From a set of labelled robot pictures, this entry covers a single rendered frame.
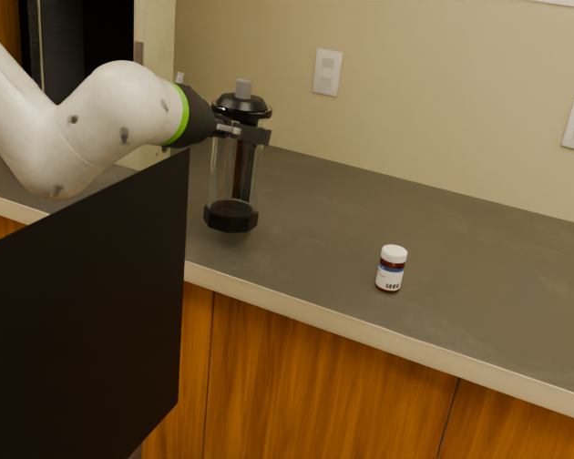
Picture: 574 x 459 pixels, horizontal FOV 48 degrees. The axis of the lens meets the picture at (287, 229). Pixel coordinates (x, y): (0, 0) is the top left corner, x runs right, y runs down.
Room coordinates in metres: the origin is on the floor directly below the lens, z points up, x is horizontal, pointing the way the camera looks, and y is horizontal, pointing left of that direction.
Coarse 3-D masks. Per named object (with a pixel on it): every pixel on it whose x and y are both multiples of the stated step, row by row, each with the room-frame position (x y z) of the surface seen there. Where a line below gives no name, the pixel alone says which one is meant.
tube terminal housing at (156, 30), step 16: (144, 0) 1.40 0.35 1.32; (160, 0) 1.44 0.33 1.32; (144, 16) 1.40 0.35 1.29; (160, 16) 1.45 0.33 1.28; (144, 32) 1.40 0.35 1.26; (160, 32) 1.45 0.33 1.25; (144, 48) 1.39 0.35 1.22; (160, 48) 1.45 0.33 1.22; (144, 64) 1.40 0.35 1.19; (160, 64) 1.45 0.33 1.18; (128, 160) 1.41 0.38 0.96; (144, 160) 1.40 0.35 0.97; (160, 160) 1.46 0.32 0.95
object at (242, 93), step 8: (240, 80) 1.11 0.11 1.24; (248, 80) 1.12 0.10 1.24; (240, 88) 1.10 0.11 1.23; (248, 88) 1.11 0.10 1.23; (224, 96) 1.11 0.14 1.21; (232, 96) 1.11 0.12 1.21; (240, 96) 1.10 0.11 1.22; (248, 96) 1.11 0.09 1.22; (256, 96) 1.14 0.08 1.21; (224, 104) 1.08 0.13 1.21; (232, 104) 1.08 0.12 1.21; (240, 104) 1.08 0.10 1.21; (248, 104) 1.08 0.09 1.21; (256, 104) 1.09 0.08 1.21; (264, 104) 1.11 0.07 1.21
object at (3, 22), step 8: (0, 0) 1.44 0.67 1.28; (8, 0) 1.45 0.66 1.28; (16, 0) 1.47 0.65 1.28; (0, 8) 1.43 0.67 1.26; (8, 8) 1.45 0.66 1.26; (16, 8) 1.47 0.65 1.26; (0, 16) 1.43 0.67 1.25; (8, 16) 1.45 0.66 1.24; (16, 16) 1.47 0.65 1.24; (0, 24) 1.43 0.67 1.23; (8, 24) 1.45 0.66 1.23; (16, 24) 1.47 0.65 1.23; (0, 32) 1.43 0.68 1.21; (8, 32) 1.45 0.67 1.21; (16, 32) 1.47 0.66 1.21; (0, 40) 1.43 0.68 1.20; (8, 40) 1.45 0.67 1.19; (16, 40) 1.47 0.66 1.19; (8, 48) 1.45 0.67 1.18; (16, 48) 1.46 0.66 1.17; (16, 56) 1.46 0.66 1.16
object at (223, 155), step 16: (240, 112) 1.06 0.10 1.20; (256, 112) 1.08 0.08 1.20; (224, 144) 1.07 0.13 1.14; (240, 144) 1.07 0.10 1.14; (224, 160) 1.07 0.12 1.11; (240, 160) 1.07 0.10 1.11; (256, 160) 1.09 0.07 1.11; (224, 176) 1.07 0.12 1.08; (240, 176) 1.07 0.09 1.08; (256, 176) 1.09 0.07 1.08; (208, 192) 1.10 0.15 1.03; (224, 192) 1.07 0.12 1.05; (240, 192) 1.07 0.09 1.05; (256, 192) 1.10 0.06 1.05; (208, 208) 1.09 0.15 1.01; (224, 208) 1.06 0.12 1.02; (240, 208) 1.07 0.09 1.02
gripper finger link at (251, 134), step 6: (234, 126) 0.96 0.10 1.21; (240, 126) 0.96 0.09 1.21; (246, 126) 0.99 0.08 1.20; (246, 132) 0.99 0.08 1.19; (252, 132) 1.00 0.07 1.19; (258, 132) 1.01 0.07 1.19; (264, 132) 1.02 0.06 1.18; (234, 138) 0.95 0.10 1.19; (240, 138) 0.97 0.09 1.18; (246, 138) 0.99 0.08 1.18; (252, 138) 1.00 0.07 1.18; (258, 138) 1.01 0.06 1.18; (264, 144) 1.03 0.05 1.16
